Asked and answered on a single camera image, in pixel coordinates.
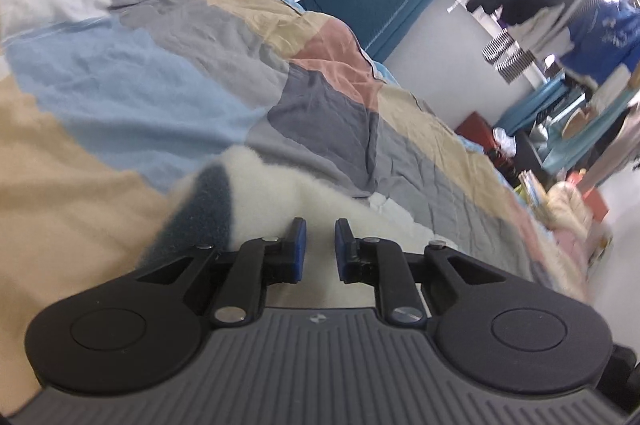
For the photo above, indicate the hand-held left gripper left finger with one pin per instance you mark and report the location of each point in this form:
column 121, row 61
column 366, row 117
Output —
column 299, row 250

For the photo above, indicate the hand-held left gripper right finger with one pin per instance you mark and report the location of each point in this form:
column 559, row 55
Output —
column 341, row 251

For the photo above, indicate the cream sweater with blue stripes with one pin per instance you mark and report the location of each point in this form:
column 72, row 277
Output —
column 280, row 195

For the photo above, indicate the red-brown chest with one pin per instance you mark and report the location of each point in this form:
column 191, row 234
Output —
column 475, row 132

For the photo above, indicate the white plastic bag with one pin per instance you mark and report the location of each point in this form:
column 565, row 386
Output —
column 504, row 139

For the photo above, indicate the stack of books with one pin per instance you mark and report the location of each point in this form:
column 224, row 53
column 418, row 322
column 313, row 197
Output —
column 532, row 187

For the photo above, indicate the cream fluffy blanket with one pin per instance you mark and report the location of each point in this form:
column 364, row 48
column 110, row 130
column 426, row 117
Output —
column 565, row 205

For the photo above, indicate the patchwork quilt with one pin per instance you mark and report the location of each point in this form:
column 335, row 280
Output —
column 150, row 70

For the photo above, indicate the pink blanket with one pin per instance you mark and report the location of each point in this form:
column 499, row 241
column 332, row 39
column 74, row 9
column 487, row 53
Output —
column 575, row 240

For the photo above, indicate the light blue hanging garment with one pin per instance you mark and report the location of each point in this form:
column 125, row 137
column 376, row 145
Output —
column 540, row 120

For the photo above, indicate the striped hanging garment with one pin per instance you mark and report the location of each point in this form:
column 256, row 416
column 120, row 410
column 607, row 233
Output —
column 505, row 55

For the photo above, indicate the orange box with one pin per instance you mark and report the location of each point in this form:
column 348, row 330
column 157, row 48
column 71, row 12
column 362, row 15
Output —
column 592, row 202

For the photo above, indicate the grey hanging jacket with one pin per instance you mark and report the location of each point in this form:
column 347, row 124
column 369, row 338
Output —
column 540, row 30

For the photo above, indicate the pink hanging garment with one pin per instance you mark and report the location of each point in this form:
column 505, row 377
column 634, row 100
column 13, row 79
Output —
column 620, row 140

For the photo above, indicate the blue and white hanging jacket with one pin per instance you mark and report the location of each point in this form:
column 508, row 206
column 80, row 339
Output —
column 605, row 35

